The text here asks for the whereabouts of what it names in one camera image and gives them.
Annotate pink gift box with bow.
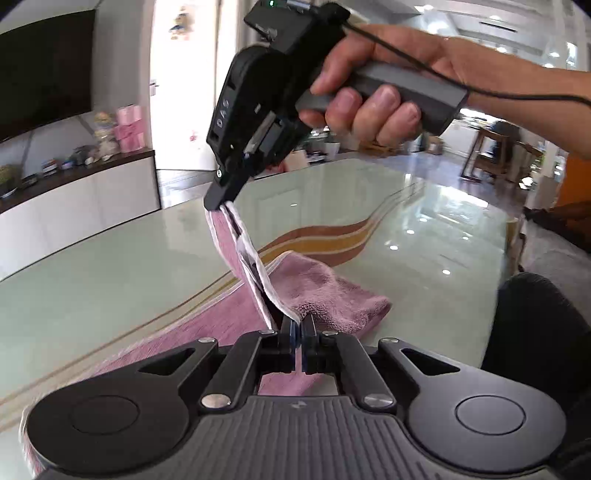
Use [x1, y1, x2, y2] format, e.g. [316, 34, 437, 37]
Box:
[115, 105, 146, 153]

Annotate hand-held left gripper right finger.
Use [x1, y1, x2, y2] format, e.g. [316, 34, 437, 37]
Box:
[301, 314, 461, 411]

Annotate person's right hand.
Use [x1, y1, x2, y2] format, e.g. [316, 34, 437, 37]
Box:
[310, 23, 468, 146]

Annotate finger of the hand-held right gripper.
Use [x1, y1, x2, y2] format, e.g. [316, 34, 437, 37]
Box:
[203, 159, 245, 212]
[228, 161, 254, 206]

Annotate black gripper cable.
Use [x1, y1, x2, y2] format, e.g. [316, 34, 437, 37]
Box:
[342, 21, 591, 104]

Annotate hanging door toy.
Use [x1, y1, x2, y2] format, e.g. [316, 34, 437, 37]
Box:
[168, 6, 192, 40]

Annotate grey sofa with black trim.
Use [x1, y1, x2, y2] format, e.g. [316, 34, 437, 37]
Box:
[517, 203, 591, 296]

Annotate person's right forearm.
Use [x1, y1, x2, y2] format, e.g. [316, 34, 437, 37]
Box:
[448, 37, 591, 160]

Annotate wooden chair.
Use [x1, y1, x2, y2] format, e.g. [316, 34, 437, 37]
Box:
[459, 127, 546, 185]

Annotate white TV cabinet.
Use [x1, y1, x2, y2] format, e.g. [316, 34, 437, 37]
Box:
[0, 148, 162, 281]

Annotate yellow flower plant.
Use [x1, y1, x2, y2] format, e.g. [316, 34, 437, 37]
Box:
[0, 164, 21, 197]

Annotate orange cushion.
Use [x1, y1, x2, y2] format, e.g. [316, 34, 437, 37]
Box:
[556, 154, 591, 208]

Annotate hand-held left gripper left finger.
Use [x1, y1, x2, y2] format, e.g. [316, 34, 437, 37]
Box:
[137, 320, 300, 413]

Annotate white door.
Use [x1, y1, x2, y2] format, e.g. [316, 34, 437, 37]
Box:
[150, 0, 218, 171]

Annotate black television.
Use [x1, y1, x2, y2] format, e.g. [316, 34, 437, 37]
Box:
[0, 9, 97, 143]

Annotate pink towel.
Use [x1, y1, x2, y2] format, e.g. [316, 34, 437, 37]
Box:
[18, 203, 393, 478]

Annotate wrapped plush bouquet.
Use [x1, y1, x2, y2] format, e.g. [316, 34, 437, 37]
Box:
[93, 111, 118, 162]

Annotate person's dark clothed leg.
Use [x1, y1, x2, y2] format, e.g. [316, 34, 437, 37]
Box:
[480, 272, 591, 480]

